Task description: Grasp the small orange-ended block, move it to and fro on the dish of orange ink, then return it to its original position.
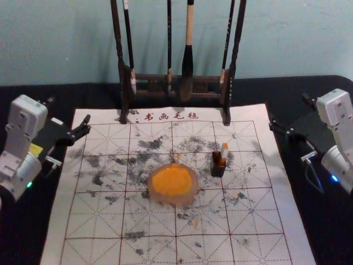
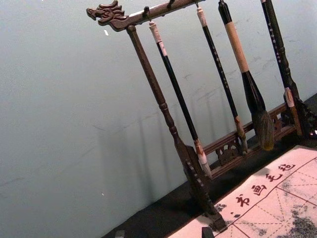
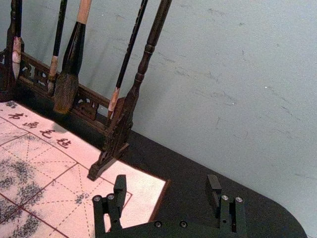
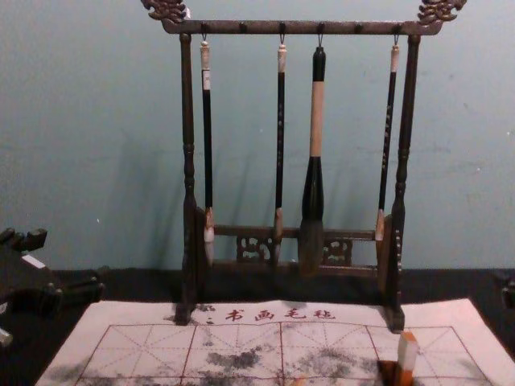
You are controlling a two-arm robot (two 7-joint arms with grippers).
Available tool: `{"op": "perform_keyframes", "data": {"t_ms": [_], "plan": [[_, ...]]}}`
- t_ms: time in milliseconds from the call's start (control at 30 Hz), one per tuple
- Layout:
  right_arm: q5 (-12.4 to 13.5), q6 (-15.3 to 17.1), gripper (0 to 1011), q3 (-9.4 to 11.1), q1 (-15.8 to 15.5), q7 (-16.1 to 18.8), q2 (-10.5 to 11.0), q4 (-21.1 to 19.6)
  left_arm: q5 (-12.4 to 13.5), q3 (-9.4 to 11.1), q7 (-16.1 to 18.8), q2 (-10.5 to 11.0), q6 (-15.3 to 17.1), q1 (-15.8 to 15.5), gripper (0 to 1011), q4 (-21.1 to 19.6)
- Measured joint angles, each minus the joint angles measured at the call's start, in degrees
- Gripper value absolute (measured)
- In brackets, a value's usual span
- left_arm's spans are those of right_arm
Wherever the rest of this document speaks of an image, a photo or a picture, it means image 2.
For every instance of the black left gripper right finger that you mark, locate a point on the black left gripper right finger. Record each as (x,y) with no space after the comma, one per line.
(207,233)

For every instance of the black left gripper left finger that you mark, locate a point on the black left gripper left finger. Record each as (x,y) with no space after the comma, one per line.
(120,234)

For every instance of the black table cloth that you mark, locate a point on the black table cloth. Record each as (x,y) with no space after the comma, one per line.
(161,213)

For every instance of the white felt mat, red grid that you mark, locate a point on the white felt mat, red grid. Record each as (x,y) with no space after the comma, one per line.
(272,198)

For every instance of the thin black brush, labelled cap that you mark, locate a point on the thin black brush, labelled cap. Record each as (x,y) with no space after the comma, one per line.
(173,81)

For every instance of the thin black brush, white cap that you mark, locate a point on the thin black brush, white cap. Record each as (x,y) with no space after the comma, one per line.
(218,62)
(273,39)

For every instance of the dark wooden dragon brush rack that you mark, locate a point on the dark wooden dragon brush rack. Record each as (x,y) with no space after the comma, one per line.
(146,64)

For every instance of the plain pale wall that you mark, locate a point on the plain pale wall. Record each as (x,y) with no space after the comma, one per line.
(62,111)

